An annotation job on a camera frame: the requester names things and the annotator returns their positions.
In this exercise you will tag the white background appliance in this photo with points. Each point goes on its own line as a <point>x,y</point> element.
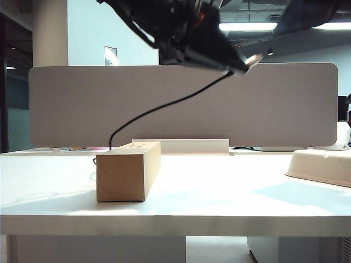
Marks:
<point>344,134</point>

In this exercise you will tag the framed wall notice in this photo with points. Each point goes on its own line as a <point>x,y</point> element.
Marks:
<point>111,55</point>

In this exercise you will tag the black background monitor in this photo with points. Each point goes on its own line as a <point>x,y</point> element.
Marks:
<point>342,108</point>

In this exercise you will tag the beige paper pulp tray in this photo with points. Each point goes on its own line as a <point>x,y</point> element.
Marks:
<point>315,167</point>

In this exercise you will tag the grey fabric desk divider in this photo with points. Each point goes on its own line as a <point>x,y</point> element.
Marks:
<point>82,107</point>

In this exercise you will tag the round ceiling spotlight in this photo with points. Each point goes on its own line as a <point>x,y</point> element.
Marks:
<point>270,52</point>

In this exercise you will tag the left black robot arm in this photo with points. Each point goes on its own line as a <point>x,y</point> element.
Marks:
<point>131,11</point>

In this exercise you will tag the long ceiling light strip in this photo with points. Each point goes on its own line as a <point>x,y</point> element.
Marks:
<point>246,26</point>

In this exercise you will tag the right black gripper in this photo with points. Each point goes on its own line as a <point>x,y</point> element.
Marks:
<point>304,13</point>

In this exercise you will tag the red ceiling sign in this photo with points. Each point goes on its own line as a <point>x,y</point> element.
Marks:
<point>237,46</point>

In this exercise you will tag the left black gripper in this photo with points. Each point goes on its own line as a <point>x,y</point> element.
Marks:
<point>189,19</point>

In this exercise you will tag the white desk underside panel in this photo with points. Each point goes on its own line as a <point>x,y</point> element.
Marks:
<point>96,250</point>

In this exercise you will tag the brown cardboard mouse pad box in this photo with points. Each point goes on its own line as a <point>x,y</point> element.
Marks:
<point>120,178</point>

